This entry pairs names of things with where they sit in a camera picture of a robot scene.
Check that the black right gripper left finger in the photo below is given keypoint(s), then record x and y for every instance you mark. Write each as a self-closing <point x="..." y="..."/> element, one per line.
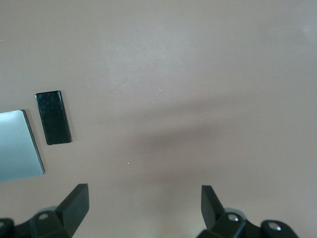
<point x="71" y="210"/>

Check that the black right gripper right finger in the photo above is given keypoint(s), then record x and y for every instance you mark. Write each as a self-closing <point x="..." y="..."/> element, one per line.
<point x="215" y="218"/>

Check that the black smartphone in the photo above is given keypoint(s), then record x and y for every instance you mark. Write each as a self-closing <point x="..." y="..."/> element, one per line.
<point x="53" y="119"/>

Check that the silver laptop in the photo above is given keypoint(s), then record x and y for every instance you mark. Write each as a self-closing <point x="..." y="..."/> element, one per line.
<point x="15" y="143"/>

